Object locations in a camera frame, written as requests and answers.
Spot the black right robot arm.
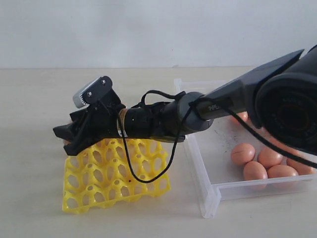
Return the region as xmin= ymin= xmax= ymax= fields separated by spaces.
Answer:
xmin=53 ymin=48 xmax=317 ymax=155

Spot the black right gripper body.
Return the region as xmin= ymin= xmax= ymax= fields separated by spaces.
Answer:
xmin=70 ymin=93 xmax=126 ymax=146

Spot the yellow plastic egg tray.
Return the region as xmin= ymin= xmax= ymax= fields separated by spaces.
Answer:
xmin=62 ymin=139 xmax=170 ymax=214

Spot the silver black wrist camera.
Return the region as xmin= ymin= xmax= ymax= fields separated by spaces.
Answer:
xmin=72 ymin=76 xmax=112 ymax=109

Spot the clear plastic bin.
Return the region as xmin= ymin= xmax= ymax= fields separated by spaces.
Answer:
xmin=173 ymin=78 xmax=317 ymax=219

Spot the brown egg with line mark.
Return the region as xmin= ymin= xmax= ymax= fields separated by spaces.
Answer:
xmin=230 ymin=143 xmax=256 ymax=166

